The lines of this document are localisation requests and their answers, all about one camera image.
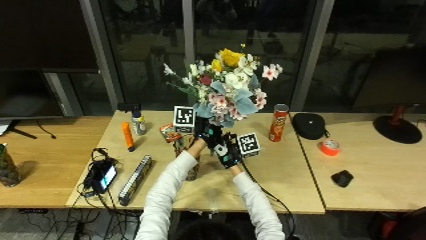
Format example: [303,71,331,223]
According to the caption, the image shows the person's right hand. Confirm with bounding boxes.
[214,132,245,170]

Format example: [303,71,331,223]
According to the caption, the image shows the person's left hand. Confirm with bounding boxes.
[193,116,223,152]

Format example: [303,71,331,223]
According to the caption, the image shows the mixed artificial flower bouquet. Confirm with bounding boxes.
[161,43,284,129]

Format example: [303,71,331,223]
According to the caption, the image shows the white marker cube right glove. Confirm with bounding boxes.
[237,132,262,158]

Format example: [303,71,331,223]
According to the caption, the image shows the white marker cube glove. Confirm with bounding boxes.
[237,132,262,158]
[171,105,197,134]

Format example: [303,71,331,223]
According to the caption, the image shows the white marker cube left glove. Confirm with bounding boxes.
[171,105,197,134]

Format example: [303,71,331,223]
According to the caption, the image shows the red snack packet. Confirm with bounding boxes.
[158,123,183,144]

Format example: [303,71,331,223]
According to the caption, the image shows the red chips can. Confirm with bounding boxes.
[267,103,290,143]

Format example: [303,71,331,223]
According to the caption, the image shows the orange marker pen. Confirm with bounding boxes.
[121,121,135,153]

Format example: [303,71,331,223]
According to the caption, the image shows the black oval zip case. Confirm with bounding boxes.
[290,112,330,141]

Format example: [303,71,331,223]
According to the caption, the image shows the orange tape roll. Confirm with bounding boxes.
[318,138,342,157]

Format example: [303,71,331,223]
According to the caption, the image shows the long silver bar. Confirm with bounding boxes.
[117,154,153,207]

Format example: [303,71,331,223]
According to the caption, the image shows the black device lit screen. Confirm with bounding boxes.
[82,159,118,195]

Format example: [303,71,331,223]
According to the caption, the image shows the small black box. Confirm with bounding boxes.
[330,169,355,188]

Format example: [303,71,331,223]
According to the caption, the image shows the black round base red stand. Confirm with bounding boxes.
[371,104,423,145]

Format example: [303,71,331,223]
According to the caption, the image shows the red and black bag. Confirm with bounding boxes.
[368,206,426,240]

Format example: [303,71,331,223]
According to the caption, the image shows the green patterned bottle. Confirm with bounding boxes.
[0,143,22,188]

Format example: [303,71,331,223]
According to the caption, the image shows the black power strip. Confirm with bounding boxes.
[17,208,49,215]

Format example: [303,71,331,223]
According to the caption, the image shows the black glove cable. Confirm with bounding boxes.
[238,159,298,240]

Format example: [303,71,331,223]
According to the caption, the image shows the black device cables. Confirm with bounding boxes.
[25,147,143,240]

